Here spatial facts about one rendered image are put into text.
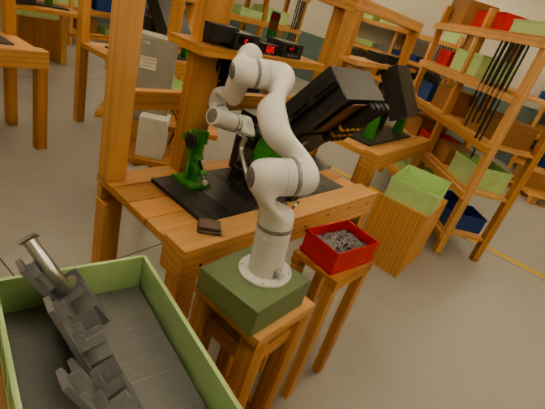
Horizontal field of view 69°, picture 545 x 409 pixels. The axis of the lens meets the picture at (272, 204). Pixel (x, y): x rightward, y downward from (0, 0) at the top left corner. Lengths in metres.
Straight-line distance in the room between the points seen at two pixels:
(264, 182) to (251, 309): 0.39
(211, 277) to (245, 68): 0.69
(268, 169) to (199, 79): 0.93
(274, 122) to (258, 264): 0.47
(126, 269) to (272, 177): 0.56
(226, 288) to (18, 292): 0.58
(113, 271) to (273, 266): 0.51
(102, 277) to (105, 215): 0.72
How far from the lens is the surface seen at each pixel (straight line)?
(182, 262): 1.55
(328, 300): 1.86
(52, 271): 1.06
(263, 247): 1.31
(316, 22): 12.46
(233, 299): 1.32
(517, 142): 4.37
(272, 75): 1.40
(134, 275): 1.40
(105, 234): 2.11
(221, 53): 1.89
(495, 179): 4.42
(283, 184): 1.18
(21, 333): 1.30
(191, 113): 2.04
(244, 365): 1.44
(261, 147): 2.01
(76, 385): 0.83
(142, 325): 1.30
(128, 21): 1.76
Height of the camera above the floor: 1.78
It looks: 26 degrees down
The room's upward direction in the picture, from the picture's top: 17 degrees clockwise
